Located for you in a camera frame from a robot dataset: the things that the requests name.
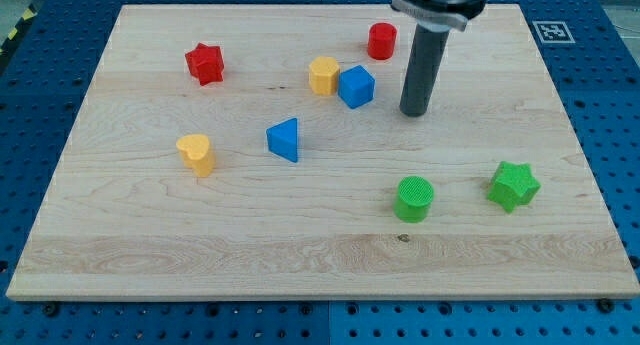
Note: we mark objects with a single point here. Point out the yellow heart block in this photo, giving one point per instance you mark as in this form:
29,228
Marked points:
196,153

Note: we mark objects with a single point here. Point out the red cylinder block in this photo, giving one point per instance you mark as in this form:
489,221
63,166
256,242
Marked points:
381,41

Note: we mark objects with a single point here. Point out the green cylinder block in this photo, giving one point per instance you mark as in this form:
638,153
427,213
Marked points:
413,199

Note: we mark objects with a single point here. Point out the grey robot arm flange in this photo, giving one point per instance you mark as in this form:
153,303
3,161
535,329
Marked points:
440,15

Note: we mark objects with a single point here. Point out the green star block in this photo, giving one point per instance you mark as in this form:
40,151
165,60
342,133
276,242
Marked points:
513,185

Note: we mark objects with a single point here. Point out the white fiducial marker tag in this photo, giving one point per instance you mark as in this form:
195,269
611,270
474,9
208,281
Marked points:
553,32

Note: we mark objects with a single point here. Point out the red star block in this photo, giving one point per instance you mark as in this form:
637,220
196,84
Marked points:
205,63

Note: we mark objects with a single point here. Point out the blue cube block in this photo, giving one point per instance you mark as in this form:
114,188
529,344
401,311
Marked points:
356,87

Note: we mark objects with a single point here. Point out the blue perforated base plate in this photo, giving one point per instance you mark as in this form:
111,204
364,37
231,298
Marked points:
41,92

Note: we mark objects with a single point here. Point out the blue triangle block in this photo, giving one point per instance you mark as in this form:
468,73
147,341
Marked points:
282,139

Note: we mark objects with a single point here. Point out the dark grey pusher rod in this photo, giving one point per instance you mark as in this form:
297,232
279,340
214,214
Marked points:
422,70

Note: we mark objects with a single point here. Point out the yellow hexagon block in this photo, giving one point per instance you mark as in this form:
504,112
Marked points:
323,75

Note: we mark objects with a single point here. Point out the light wooden board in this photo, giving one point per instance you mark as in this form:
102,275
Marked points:
124,219

